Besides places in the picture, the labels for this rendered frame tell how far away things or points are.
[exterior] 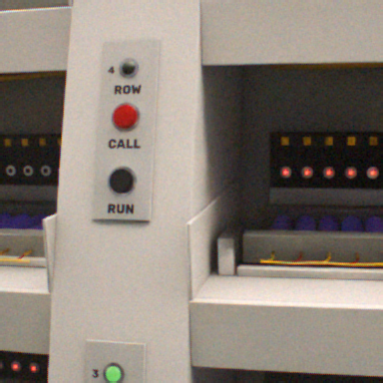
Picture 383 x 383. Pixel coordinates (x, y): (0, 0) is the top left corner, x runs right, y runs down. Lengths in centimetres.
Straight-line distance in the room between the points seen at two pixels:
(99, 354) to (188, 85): 18
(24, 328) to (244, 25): 26
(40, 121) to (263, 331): 38
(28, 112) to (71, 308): 32
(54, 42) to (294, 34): 17
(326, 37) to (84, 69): 17
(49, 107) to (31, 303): 29
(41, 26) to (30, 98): 23
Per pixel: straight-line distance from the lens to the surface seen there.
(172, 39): 38
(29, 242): 45
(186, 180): 35
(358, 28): 37
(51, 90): 64
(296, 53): 37
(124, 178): 36
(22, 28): 43
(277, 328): 34
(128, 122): 36
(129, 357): 36
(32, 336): 40
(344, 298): 35
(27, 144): 59
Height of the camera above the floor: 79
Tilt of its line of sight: 7 degrees up
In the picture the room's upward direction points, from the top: 1 degrees clockwise
